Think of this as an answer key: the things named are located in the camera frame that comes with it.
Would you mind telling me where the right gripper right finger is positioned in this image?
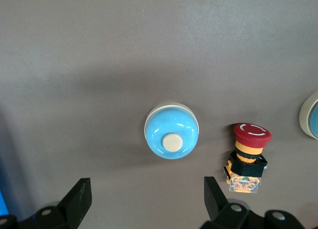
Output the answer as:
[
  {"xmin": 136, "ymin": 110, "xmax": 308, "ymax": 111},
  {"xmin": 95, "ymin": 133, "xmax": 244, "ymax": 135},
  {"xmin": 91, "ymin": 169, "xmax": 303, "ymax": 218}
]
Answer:
[{"xmin": 200, "ymin": 176, "xmax": 305, "ymax": 229}]

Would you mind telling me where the blue call bell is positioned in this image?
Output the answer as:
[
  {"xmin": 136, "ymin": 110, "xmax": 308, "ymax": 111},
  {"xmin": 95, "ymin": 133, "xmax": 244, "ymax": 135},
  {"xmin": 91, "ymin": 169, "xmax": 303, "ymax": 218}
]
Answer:
[
  {"xmin": 144, "ymin": 102, "xmax": 200, "ymax": 160},
  {"xmin": 299, "ymin": 91, "xmax": 318, "ymax": 141}
]

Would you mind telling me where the blue plastic tray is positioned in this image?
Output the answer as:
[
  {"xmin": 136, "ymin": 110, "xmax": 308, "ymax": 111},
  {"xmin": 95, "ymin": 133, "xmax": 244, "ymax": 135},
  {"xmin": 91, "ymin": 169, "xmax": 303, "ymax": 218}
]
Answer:
[{"xmin": 0, "ymin": 184, "xmax": 10, "ymax": 216}]

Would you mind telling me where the red emergency stop yellow collar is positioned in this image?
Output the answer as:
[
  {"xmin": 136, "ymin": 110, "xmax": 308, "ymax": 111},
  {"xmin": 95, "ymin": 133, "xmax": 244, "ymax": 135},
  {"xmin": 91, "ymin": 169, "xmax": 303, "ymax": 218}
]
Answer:
[{"xmin": 223, "ymin": 123, "xmax": 273, "ymax": 194}]

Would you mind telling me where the brown table mat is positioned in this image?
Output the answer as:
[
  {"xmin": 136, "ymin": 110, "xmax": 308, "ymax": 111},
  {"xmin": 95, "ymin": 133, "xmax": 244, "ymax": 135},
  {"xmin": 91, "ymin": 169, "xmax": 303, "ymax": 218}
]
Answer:
[{"xmin": 0, "ymin": 0, "xmax": 318, "ymax": 229}]

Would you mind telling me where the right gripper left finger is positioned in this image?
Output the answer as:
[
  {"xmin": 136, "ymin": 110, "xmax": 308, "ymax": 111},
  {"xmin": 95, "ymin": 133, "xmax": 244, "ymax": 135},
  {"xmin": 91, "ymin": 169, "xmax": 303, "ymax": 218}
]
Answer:
[{"xmin": 0, "ymin": 178, "xmax": 92, "ymax": 229}]

